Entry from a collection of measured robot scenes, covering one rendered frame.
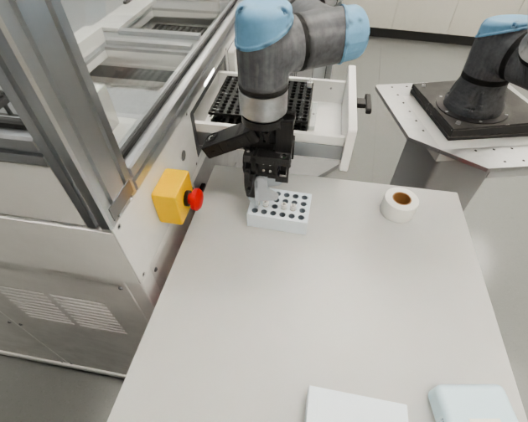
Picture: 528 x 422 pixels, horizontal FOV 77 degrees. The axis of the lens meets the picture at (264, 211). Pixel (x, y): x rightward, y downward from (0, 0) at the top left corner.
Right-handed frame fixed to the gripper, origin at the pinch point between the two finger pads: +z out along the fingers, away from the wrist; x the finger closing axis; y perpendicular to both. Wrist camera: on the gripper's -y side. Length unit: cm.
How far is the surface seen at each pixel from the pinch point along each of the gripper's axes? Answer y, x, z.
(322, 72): 6, 189, 61
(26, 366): -83, -25, 81
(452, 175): 52, 39, 19
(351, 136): 17.6, 10.9, -10.0
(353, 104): 17.4, 20.5, -11.4
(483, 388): 38.2, -28.4, 0.9
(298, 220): 9.8, -3.0, 1.5
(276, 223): 5.5, -3.4, 3.1
